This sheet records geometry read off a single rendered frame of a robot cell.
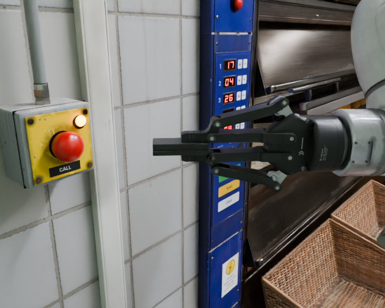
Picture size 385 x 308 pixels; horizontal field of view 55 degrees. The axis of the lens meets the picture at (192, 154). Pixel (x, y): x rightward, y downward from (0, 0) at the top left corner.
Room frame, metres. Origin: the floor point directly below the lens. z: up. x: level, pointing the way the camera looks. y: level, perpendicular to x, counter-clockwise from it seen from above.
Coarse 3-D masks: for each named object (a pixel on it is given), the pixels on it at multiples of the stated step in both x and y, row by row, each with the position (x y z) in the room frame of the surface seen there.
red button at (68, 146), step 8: (56, 136) 0.45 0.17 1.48; (64, 136) 0.44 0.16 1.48; (72, 136) 0.45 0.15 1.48; (56, 144) 0.44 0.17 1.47; (64, 144) 0.44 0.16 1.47; (72, 144) 0.44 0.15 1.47; (80, 144) 0.45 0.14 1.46; (56, 152) 0.44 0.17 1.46; (64, 152) 0.44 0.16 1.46; (72, 152) 0.44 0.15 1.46; (80, 152) 0.45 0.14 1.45; (64, 160) 0.44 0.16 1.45; (72, 160) 0.45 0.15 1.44
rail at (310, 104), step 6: (342, 90) 1.07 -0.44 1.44; (348, 90) 1.10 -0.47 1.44; (354, 90) 1.14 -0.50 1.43; (360, 90) 1.18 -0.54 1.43; (324, 96) 0.97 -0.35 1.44; (330, 96) 0.99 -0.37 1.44; (336, 96) 1.02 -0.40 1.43; (342, 96) 1.06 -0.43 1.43; (306, 102) 0.88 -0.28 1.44; (312, 102) 0.90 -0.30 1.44; (318, 102) 0.93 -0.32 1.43; (324, 102) 0.96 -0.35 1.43; (300, 108) 0.89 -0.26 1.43; (306, 108) 0.88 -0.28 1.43
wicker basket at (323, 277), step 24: (312, 240) 1.26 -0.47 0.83; (336, 240) 1.37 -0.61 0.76; (360, 240) 1.31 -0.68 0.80; (288, 264) 1.11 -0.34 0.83; (312, 264) 1.23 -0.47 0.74; (336, 264) 1.36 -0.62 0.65; (360, 264) 1.30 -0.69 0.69; (384, 264) 1.24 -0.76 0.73; (264, 288) 0.99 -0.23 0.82; (288, 288) 1.08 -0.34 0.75; (312, 288) 1.19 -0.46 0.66; (336, 288) 1.28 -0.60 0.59; (360, 288) 1.28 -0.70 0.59; (384, 288) 1.23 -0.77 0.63
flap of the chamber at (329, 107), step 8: (344, 88) 1.46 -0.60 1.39; (312, 96) 1.30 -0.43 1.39; (320, 96) 1.25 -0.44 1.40; (352, 96) 1.12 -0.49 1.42; (360, 96) 1.17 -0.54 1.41; (288, 104) 1.11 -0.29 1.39; (296, 104) 1.07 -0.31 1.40; (328, 104) 0.98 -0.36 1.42; (336, 104) 1.02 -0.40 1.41; (344, 104) 1.06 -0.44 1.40; (304, 112) 0.88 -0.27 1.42; (312, 112) 0.90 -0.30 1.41; (320, 112) 0.93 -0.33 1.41; (256, 120) 0.97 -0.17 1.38; (264, 120) 0.95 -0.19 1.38; (272, 120) 0.93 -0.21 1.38
